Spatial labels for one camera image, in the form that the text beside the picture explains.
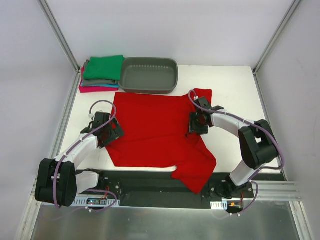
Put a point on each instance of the white cable duct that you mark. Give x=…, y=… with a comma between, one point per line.
x=219, y=205
x=96, y=202

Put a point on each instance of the left aluminium frame post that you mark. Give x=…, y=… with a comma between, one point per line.
x=58, y=33

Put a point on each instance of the red t shirt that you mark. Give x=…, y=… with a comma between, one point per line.
x=156, y=135

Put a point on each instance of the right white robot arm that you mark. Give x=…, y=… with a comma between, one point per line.
x=258, y=146

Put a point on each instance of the pink folded t shirt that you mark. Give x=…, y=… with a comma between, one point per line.
x=93, y=89

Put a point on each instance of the right white cable duct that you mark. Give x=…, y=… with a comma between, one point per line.
x=219, y=205

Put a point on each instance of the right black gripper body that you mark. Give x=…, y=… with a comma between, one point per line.
x=197, y=128

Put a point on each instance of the left white cable duct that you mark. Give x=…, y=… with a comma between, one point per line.
x=96, y=202

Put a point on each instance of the aluminium rail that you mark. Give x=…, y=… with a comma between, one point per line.
x=268, y=115
x=63, y=124

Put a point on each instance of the teal folded t shirt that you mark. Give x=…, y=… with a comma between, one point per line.
x=114, y=86

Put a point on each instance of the green folded t shirt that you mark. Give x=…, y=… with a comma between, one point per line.
x=104, y=68

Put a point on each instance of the grey plastic bin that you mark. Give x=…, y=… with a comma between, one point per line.
x=149, y=75

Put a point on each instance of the grey folded t shirt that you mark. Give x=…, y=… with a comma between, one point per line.
x=94, y=82

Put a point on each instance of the right aluminium rail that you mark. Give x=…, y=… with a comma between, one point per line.
x=268, y=115

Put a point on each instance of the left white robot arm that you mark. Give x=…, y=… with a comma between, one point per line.
x=57, y=181

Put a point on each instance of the left aluminium rail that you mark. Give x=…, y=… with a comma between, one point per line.
x=63, y=124

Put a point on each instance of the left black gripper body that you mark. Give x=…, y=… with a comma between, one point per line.
x=116, y=132

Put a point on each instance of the aluminium frame post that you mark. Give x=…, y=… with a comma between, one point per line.
x=276, y=35
x=58, y=33

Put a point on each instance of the right aluminium frame post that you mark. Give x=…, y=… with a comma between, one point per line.
x=276, y=35

